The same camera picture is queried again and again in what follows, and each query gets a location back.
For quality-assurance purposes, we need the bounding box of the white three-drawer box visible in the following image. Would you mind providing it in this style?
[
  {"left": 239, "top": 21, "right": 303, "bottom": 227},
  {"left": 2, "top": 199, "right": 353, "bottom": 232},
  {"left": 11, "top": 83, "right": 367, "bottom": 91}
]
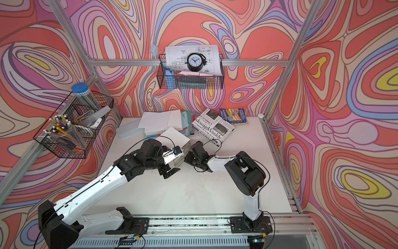
[{"left": 156, "top": 127, "right": 191, "bottom": 168}]

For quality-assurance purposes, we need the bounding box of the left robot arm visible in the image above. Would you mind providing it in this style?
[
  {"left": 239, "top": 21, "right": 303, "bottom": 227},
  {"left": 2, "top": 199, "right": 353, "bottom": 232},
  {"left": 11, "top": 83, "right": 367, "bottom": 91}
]
[{"left": 38, "top": 139, "right": 183, "bottom": 249}]

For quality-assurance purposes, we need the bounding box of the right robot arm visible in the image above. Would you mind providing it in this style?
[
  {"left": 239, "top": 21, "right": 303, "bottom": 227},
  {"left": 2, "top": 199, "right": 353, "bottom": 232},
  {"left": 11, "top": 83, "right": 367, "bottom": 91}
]
[{"left": 184, "top": 141, "right": 266, "bottom": 230}]

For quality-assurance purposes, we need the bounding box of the folded newspaper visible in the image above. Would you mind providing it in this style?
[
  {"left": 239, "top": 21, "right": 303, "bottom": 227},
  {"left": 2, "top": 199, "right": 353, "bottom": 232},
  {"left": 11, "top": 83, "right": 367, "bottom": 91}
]
[{"left": 192, "top": 109, "right": 234, "bottom": 147}]

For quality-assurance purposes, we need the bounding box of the teal books stack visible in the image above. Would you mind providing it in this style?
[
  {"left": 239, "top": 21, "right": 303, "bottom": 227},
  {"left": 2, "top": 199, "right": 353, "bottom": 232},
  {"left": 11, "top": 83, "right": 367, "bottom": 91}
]
[{"left": 144, "top": 109, "right": 195, "bottom": 141}]

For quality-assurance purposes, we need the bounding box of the white open notebook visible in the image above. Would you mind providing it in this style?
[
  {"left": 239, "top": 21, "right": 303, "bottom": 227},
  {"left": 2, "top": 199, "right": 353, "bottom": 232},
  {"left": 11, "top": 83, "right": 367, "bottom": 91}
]
[{"left": 138, "top": 110, "right": 182, "bottom": 136}]

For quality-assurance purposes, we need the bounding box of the translucent plastic box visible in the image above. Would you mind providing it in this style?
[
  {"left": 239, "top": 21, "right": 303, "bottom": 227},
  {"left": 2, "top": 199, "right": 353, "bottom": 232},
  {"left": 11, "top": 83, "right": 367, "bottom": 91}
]
[{"left": 116, "top": 119, "right": 145, "bottom": 139}]

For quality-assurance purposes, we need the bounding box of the blue book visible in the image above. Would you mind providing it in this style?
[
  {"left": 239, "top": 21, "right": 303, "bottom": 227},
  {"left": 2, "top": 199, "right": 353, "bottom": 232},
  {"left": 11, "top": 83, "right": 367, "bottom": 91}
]
[{"left": 219, "top": 109, "right": 247, "bottom": 125}]

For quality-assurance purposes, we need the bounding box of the black round clock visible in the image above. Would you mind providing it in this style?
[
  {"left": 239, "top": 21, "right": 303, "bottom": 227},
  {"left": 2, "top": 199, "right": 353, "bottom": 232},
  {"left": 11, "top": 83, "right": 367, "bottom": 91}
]
[{"left": 186, "top": 53, "right": 207, "bottom": 72}]

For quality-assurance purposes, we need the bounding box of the white drawing sheet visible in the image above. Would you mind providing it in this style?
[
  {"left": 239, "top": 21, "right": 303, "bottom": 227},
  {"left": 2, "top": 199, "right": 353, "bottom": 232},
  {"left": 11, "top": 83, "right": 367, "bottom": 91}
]
[{"left": 165, "top": 45, "right": 222, "bottom": 76}]

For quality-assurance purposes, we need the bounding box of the clear cup with pens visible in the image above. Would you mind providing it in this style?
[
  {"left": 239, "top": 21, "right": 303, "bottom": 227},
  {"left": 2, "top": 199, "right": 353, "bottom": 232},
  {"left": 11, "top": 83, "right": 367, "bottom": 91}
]
[{"left": 44, "top": 114, "right": 87, "bottom": 151}]

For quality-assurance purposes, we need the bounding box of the blue lid pencil jar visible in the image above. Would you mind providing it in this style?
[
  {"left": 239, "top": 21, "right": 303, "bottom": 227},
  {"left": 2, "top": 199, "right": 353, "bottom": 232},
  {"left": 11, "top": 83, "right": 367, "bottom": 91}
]
[{"left": 71, "top": 83, "right": 101, "bottom": 111}]

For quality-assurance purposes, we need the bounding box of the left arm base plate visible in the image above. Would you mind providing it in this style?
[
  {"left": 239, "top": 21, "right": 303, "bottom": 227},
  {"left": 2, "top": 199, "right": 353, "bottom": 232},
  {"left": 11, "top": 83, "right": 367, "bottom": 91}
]
[{"left": 105, "top": 217, "right": 150, "bottom": 235}]

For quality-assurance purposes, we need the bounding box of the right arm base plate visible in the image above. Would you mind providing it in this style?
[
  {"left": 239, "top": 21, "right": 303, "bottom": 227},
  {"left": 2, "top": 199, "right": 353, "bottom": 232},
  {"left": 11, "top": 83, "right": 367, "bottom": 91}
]
[{"left": 228, "top": 215, "right": 273, "bottom": 234}]

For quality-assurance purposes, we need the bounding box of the black wire wall basket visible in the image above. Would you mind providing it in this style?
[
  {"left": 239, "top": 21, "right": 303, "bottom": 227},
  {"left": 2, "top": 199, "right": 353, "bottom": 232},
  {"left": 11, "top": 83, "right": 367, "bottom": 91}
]
[{"left": 157, "top": 53, "right": 224, "bottom": 90}]

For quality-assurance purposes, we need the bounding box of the black wire side basket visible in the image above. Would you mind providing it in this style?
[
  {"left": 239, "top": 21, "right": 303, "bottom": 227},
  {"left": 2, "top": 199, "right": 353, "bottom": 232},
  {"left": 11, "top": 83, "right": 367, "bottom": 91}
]
[{"left": 33, "top": 94, "right": 110, "bottom": 159}]

